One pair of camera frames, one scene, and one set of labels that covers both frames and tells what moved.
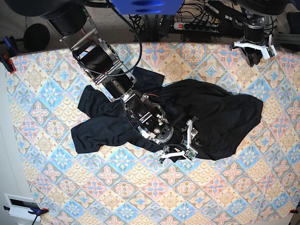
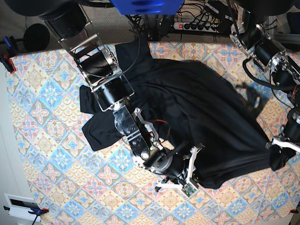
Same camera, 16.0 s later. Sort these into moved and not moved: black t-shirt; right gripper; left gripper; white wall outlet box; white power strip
Moved: left gripper; right gripper; black t-shirt
Not moved: white wall outlet box; white power strip
